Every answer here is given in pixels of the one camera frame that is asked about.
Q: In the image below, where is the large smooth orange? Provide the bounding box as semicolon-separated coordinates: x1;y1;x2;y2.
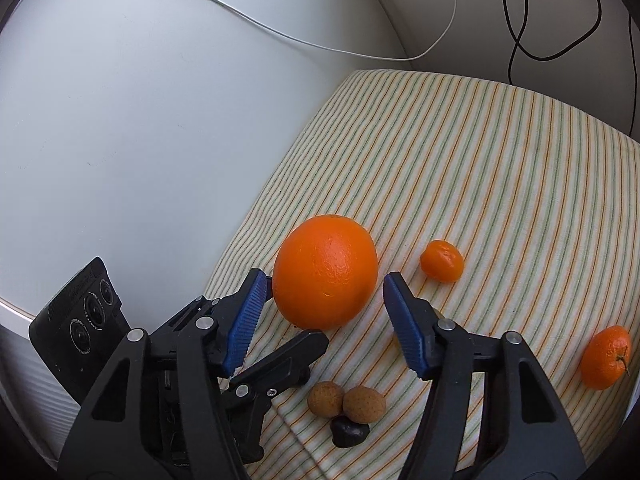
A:
272;214;379;332

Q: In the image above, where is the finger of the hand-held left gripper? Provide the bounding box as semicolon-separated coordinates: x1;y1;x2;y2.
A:
220;330;329;466
149;296;223;347

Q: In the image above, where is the mandarin with stem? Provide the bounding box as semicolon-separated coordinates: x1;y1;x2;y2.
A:
580;325;633;391

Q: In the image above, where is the small dark purple fruit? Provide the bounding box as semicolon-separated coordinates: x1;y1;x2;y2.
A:
330;417;371;449

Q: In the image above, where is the white cable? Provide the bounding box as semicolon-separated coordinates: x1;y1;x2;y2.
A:
125;0;457;61

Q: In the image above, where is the small orange kumquat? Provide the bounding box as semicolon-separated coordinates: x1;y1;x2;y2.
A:
419;240;465;284

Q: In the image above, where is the striped cloth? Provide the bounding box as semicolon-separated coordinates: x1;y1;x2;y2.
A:
202;69;640;480

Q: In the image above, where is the brown longan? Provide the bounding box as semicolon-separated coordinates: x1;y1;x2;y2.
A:
307;381;346;417
343;386;387;423

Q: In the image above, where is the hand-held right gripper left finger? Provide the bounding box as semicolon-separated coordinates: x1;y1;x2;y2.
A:
57;269;273;480

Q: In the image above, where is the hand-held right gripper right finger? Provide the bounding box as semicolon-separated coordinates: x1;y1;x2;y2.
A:
384;271;587;480

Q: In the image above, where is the black cable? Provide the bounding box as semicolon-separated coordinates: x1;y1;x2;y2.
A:
497;0;603;86
626;10;640;138

